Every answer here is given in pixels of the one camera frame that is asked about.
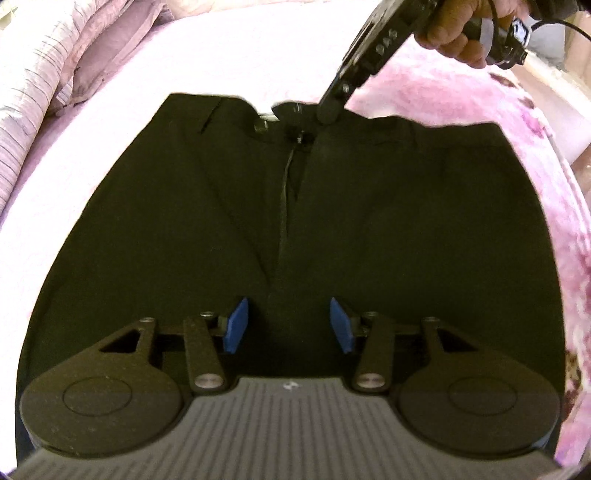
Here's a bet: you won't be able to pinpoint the black trousers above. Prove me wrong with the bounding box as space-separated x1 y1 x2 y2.
13 95 565 479

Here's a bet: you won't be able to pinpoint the person's right hand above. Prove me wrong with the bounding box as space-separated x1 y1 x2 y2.
414 0 530 69

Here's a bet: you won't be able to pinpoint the pink rose blanket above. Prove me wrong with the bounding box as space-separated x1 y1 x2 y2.
1 4 590 472

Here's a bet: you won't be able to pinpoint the mauve pillow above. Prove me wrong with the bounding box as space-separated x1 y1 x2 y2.
48 1 172 115

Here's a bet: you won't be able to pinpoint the lilac striped folded quilt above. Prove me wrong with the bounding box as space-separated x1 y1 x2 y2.
1 1 107 207

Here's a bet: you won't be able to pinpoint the black cable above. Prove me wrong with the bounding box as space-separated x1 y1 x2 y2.
530 15 591 36

